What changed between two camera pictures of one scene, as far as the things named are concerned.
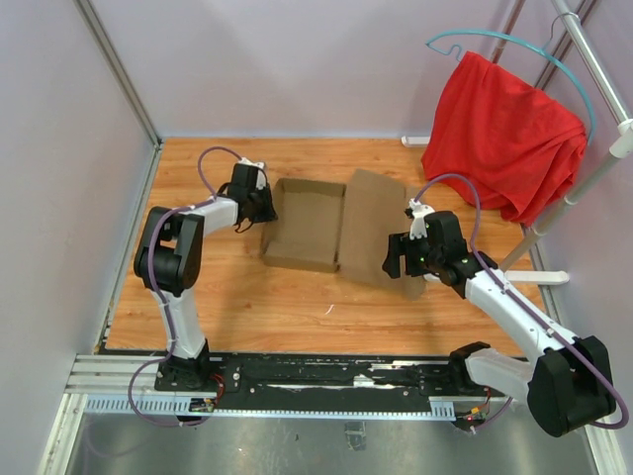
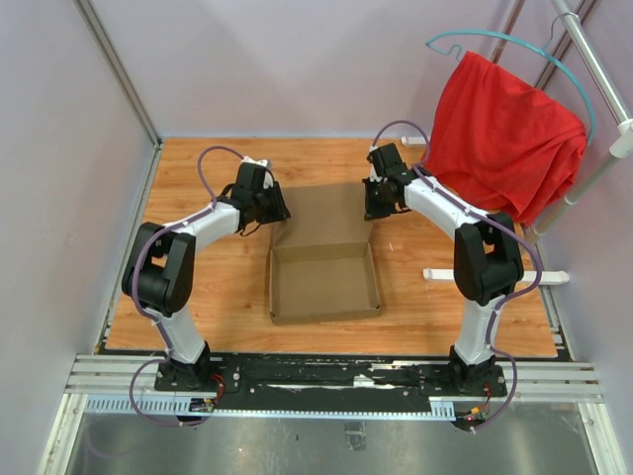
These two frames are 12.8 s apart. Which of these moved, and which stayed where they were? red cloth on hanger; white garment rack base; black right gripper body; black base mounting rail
Moved: black right gripper body
Stayed: white garment rack base; red cloth on hanger; black base mounting rail
